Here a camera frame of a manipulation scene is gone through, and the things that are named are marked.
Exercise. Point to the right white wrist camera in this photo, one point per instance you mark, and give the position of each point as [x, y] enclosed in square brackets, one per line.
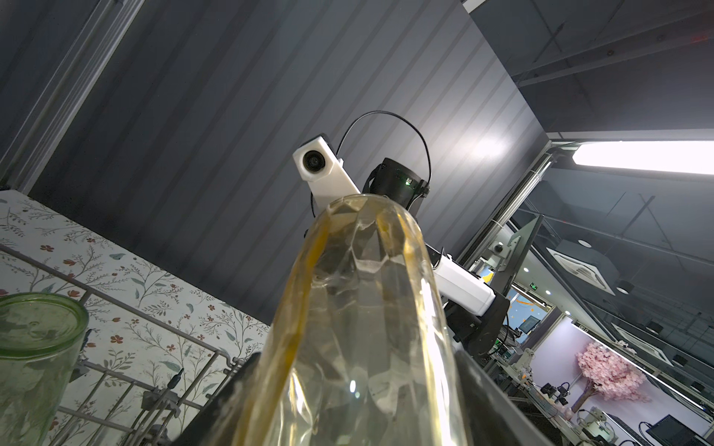
[324, 173]

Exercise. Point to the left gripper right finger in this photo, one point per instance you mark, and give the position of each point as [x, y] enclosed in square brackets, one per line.
[491, 417]

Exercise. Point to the green glass cup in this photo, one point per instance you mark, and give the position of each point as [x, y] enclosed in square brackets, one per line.
[41, 338]

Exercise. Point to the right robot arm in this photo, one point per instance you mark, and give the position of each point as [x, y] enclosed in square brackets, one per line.
[475, 313]

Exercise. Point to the yellow glass cup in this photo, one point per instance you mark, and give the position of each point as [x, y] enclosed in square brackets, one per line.
[358, 352]

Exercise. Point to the floral table mat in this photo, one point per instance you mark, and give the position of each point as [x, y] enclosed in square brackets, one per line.
[128, 312]

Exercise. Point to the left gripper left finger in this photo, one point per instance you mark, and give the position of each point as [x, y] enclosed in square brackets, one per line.
[216, 424]

